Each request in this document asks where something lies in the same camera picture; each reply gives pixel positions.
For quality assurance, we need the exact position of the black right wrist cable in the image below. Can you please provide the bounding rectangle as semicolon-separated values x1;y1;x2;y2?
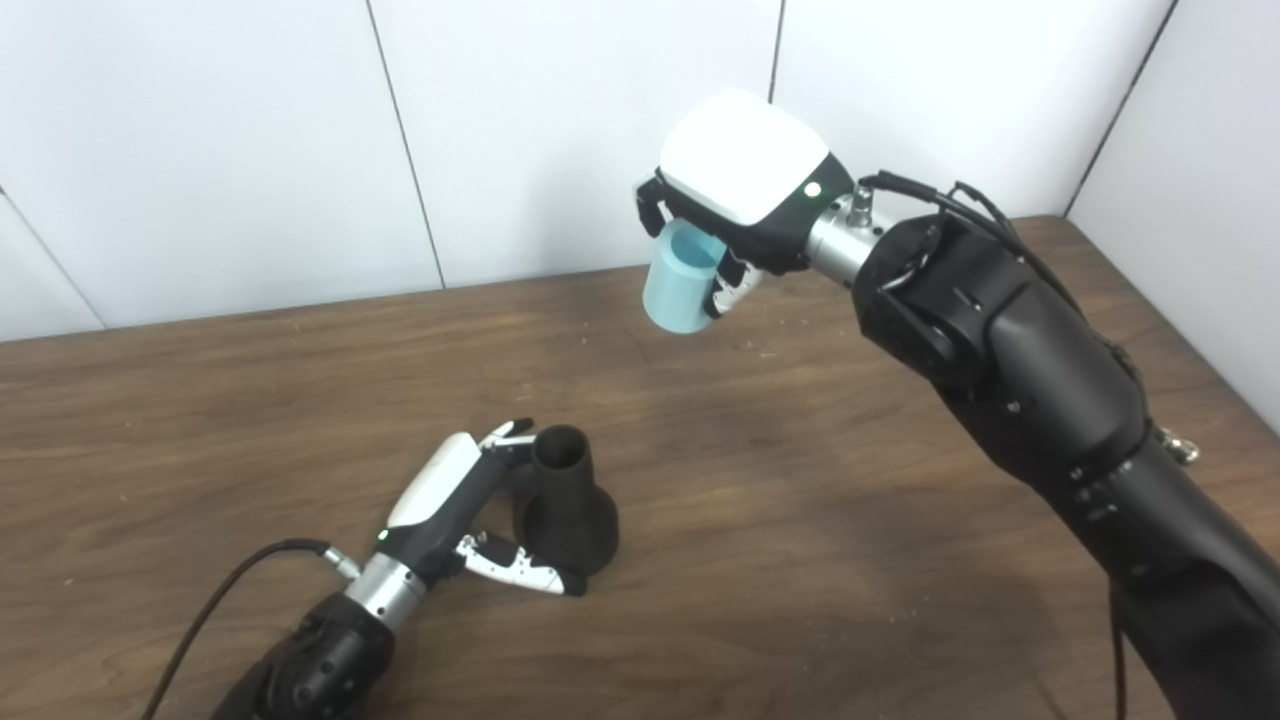
848;170;1151;720

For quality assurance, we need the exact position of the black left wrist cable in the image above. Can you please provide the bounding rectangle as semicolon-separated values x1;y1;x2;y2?
140;538;363;720

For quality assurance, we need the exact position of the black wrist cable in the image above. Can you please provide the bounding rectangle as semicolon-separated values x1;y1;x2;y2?
848;170;1151;720
140;538;363;720

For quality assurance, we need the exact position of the light-blue hose piece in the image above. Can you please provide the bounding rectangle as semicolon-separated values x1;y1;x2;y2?
641;218;728;334

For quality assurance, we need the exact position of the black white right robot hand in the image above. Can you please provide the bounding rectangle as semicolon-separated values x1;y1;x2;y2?
634;88;859;321

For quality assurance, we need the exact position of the black flared nozzle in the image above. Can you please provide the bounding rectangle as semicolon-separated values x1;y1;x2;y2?
512;425;620;576

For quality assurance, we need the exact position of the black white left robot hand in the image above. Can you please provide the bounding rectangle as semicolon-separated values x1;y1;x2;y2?
375;418;589;598

